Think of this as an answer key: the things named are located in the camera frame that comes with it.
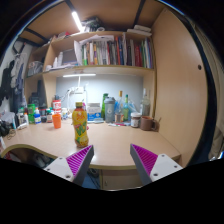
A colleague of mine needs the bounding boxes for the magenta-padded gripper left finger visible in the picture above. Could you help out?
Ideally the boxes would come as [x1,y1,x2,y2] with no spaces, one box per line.
[43,144,95,187]

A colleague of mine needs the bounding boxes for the hanging dark clothes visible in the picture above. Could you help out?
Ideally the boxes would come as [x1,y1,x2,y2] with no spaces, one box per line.
[0,59,26,108]

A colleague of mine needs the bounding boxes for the orange plastic cup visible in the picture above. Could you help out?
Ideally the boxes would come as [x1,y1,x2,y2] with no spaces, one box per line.
[51,113,63,130]

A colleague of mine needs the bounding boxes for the grey shaker bottle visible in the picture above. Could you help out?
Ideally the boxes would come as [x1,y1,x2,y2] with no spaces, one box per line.
[104,96,116,124]

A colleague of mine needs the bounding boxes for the dark bottle with green cap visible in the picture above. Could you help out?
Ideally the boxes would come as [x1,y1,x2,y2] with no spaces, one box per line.
[45,108,54,124]

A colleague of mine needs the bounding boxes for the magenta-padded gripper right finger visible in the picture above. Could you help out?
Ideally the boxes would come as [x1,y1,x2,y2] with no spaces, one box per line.
[129,143,184,187]

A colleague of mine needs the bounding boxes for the green glass bottle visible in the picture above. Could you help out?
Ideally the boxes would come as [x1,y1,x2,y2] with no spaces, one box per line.
[101,92,109,121]

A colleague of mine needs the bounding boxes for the white power strip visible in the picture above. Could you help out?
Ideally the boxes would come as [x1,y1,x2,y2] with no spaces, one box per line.
[69,86,85,95]

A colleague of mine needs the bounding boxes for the brown mug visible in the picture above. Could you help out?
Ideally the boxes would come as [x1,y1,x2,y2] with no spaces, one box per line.
[139,115,157,132]

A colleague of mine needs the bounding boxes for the clear glass bottle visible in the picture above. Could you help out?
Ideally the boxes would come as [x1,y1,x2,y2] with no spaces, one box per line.
[140,88,152,117]

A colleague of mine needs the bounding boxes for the red and white can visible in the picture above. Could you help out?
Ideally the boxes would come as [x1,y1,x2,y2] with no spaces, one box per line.
[52,99,63,114]

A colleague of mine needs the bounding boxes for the black box appliance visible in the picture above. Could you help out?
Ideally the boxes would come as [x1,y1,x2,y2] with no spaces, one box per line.
[29,79,48,108]

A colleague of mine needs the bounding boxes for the brown jar with white lid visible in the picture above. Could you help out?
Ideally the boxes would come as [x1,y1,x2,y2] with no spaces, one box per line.
[130,112,142,129]

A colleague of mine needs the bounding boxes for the yellow drink bottle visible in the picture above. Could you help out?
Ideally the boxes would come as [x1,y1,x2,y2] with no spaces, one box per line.
[72,101,90,149]

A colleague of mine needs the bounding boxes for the white pill bottle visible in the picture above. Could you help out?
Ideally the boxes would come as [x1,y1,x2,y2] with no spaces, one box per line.
[61,107,69,120]

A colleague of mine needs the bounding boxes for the clear bottle with yellow cap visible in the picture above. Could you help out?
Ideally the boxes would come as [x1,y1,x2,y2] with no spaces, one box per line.
[114,90,125,124]

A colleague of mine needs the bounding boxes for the green plastic container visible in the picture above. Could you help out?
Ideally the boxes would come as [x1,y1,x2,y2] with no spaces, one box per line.
[27,103,37,125]

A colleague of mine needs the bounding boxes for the clear bottle with green top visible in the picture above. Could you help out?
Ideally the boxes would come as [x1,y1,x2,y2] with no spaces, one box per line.
[123,94,130,122]

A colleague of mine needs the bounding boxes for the red pen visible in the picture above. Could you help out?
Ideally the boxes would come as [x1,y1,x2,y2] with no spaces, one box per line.
[108,122,131,127]

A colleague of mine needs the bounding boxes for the white tube light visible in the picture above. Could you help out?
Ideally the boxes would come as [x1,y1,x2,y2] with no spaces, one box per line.
[71,11,85,33]
[62,73,97,78]

